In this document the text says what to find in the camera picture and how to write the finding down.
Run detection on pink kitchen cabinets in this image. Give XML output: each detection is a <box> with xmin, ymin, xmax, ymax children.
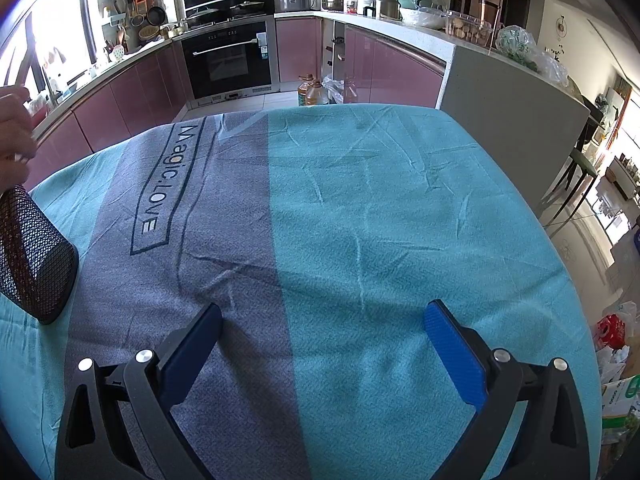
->
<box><xmin>30</xmin><ymin>15</ymin><xmax>446</xmax><ymax>181</ymax></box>

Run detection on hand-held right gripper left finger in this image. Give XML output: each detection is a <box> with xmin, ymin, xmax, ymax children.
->
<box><xmin>55</xmin><ymin>302</ymin><xmax>223</xmax><ymax>480</ymax></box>

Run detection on black built-in oven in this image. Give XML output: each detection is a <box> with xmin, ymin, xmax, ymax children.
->
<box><xmin>181</xmin><ymin>19</ymin><xmax>281</xmax><ymax>102</ymax></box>

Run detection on red white plastic bag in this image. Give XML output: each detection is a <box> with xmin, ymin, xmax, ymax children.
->
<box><xmin>594</xmin><ymin>312</ymin><xmax>640</xmax><ymax>350</ymax></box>

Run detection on copper lid glass jar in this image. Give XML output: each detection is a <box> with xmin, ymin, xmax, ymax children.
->
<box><xmin>477</xmin><ymin>0</ymin><xmax>505</xmax><ymax>36</ymax></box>

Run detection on kitchen window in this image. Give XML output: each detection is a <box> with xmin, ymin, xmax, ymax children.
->
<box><xmin>0</xmin><ymin>0</ymin><xmax>98</xmax><ymax>91</ymax></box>

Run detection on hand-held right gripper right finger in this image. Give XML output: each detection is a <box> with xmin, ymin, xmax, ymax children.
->
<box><xmin>424</xmin><ymin>299</ymin><xmax>591</xmax><ymax>480</ymax></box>

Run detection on green seat chair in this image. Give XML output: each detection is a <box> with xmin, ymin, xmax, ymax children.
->
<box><xmin>540</xmin><ymin>137</ymin><xmax>599</xmax><ymax>223</ymax></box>

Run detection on wok with glass lid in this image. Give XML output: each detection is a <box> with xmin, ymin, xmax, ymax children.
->
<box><xmin>186</xmin><ymin>6</ymin><xmax>221</xmax><ymax>26</ymax></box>

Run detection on green white carton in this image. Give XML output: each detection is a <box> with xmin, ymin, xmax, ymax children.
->
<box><xmin>600</xmin><ymin>375</ymin><xmax>640</xmax><ymax>431</ymax></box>

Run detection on teal grey printed tablecloth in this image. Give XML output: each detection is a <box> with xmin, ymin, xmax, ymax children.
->
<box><xmin>0</xmin><ymin>102</ymin><xmax>603</xmax><ymax>480</ymax></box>

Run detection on clear plastic bag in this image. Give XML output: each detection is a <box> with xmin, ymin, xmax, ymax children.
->
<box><xmin>530</xmin><ymin>50</ymin><xmax>569</xmax><ymax>86</ymax></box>

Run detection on yellow cooking oil bottle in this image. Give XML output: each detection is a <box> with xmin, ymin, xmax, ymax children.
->
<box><xmin>298</xmin><ymin>75</ymin><xmax>328</xmax><ymax>107</ymax></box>

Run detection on black mesh utensil holder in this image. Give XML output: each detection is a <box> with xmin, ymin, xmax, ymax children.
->
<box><xmin>0</xmin><ymin>184</ymin><xmax>80</xmax><ymax>325</ymax></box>

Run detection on person's left hand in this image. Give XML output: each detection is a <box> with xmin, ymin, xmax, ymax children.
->
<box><xmin>0</xmin><ymin>85</ymin><xmax>38</xmax><ymax>191</ymax></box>

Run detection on green plastic bag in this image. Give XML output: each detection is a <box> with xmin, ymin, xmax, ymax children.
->
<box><xmin>495</xmin><ymin>25</ymin><xmax>538</xmax><ymax>68</ymax></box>

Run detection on clear egg container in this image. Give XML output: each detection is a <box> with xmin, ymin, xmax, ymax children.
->
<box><xmin>446</xmin><ymin>10</ymin><xmax>493</xmax><ymax>45</ymax></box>

